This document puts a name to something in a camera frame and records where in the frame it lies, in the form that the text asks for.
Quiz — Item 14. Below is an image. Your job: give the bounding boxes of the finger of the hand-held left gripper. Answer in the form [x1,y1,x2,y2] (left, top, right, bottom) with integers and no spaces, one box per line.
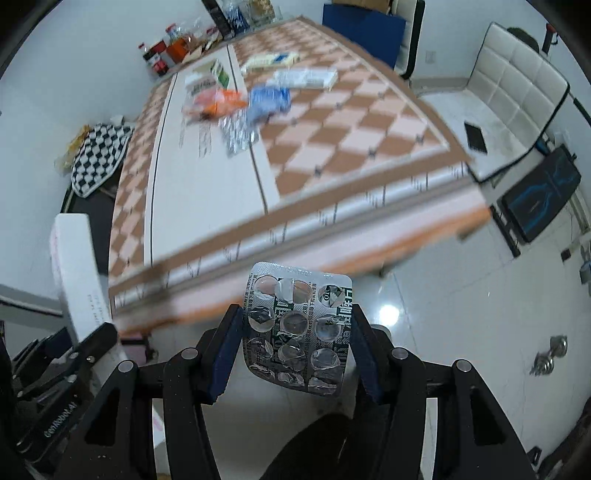
[69,322,119,371]

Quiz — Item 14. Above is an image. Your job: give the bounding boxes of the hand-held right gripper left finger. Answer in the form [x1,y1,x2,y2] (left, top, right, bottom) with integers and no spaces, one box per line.
[65,305,244,480]

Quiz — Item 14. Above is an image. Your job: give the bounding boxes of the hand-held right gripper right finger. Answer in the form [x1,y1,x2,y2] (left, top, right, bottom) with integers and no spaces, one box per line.
[349,307,539,480]

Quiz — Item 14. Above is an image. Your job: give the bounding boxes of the silver blister pack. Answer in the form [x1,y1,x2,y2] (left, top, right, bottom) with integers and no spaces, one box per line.
[219,115,257,158]
[241,261,354,396]

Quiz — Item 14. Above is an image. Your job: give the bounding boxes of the white cardboard box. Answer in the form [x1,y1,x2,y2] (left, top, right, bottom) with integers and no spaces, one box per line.
[50,213,127,367]

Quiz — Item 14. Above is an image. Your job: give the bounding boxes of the person's dark trouser legs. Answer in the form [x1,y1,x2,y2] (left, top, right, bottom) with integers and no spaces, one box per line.
[263,413,370,480]

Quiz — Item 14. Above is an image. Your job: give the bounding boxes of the black folding cot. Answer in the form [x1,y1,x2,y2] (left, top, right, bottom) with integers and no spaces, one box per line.
[62,178,122,278]

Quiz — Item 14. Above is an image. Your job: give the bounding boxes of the metal dumbbell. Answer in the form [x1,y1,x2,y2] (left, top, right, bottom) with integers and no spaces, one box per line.
[530,335,568,377]

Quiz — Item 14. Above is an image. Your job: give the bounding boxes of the black white checkered cloth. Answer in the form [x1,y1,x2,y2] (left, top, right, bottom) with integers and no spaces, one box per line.
[70,124,134,199]

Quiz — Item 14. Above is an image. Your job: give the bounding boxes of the yellowish plastic bag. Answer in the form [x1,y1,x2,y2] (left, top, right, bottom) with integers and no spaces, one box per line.
[55,124,93,172]

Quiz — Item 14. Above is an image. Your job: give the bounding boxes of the crumpled silver blister pack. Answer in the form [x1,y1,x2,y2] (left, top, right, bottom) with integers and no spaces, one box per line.
[219,115,257,158]

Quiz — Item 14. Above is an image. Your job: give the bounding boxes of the black blue exercise pad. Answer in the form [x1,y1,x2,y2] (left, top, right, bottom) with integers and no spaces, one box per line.
[501,144,583,244]

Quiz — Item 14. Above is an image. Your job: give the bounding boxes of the brown pink checkered tablecloth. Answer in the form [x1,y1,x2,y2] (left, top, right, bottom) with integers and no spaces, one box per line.
[107,16,491,333]

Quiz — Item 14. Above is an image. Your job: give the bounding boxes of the black phone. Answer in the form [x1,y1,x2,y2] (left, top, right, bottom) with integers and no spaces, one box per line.
[464,122,489,153]

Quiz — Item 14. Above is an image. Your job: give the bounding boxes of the orange plastic packet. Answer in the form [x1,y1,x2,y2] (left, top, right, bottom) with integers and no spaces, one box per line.
[182,89,247,121]

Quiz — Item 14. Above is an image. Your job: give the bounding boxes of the blue plastic packet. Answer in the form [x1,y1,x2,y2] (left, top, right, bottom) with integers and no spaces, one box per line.
[247,85,291,125]

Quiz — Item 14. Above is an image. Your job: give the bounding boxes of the long white box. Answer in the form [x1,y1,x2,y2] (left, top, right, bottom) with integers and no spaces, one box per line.
[268,68,338,89]

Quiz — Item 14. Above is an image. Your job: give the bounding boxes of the dark bottle red label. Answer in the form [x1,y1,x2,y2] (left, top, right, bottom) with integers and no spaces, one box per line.
[142,41,171,77]

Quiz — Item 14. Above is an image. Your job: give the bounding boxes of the pale yellow box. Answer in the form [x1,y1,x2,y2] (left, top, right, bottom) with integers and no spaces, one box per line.
[241,52,300,71]

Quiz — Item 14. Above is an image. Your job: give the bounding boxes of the orange box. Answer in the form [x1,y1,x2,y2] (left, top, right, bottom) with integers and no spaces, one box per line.
[166,39,191,65]

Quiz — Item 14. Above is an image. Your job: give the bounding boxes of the white padded chair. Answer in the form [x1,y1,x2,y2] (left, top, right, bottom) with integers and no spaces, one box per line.
[418,22,571,183]

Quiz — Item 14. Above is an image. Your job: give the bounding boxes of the white black-framed chair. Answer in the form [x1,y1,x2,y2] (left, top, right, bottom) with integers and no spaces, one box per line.
[392,0,426,81]

